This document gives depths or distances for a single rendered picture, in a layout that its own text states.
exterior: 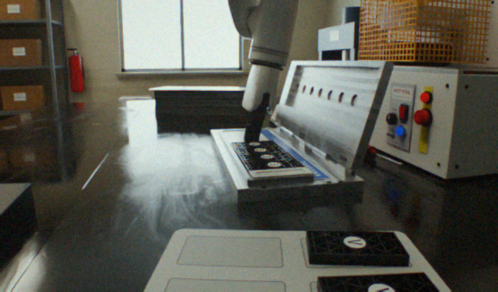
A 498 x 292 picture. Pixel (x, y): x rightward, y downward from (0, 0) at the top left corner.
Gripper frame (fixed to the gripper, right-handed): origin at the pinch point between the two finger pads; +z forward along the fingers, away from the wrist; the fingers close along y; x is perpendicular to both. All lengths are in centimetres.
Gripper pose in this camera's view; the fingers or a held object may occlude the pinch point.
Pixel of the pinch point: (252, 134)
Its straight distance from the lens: 73.4
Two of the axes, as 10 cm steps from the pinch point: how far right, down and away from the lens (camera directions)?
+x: 9.6, 1.7, 2.3
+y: 2.0, 1.9, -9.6
